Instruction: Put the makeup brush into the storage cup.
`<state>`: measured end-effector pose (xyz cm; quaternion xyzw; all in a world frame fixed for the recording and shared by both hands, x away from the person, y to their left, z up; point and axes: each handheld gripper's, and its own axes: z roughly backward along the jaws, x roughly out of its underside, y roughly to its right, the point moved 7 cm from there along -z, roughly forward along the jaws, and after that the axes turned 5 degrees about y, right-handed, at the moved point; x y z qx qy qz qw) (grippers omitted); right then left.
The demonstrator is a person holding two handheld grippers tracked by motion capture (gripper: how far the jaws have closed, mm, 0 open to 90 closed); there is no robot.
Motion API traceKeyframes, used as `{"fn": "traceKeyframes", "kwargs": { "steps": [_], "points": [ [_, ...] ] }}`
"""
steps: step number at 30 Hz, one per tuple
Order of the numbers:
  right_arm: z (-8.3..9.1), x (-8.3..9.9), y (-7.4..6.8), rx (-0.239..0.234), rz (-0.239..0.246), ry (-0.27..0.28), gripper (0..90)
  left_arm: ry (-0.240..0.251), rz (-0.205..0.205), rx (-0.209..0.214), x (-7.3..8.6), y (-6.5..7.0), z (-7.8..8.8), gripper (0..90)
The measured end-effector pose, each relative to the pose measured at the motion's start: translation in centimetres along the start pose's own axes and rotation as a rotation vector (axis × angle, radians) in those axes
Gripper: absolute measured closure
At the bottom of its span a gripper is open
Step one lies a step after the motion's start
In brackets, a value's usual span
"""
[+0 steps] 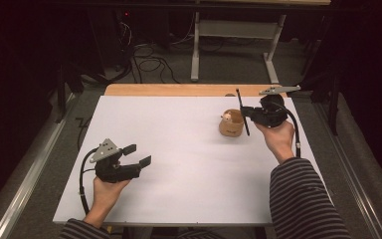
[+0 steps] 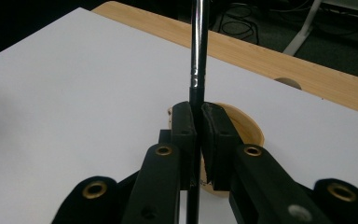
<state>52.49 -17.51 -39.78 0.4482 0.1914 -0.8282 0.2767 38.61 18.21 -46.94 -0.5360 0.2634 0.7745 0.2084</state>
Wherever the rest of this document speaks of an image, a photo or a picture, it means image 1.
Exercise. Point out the silver metal floor rail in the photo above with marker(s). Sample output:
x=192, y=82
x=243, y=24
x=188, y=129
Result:
x=354, y=186
x=30, y=189

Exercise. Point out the black metal stand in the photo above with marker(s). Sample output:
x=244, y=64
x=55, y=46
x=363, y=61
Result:
x=61, y=96
x=334, y=99

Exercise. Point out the wooden pen holder cup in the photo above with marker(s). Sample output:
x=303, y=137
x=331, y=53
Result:
x=230, y=127

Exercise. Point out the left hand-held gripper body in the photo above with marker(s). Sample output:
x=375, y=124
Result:
x=112, y=172

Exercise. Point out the wooden table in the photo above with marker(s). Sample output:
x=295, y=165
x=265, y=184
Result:
x=179, y=90

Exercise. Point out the black pen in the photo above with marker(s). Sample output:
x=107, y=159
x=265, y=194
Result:
x=239, y=98

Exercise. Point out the white metal desk frame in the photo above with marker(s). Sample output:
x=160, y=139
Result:
x=235, y=29

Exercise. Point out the person's left hand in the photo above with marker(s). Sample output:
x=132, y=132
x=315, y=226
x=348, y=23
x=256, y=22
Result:
x=106, y=195

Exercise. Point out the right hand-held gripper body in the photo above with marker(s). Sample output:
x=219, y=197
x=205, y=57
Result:
x=270, y=114

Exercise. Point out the person's right hand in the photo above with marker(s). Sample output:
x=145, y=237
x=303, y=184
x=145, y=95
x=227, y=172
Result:
x=280, y=139

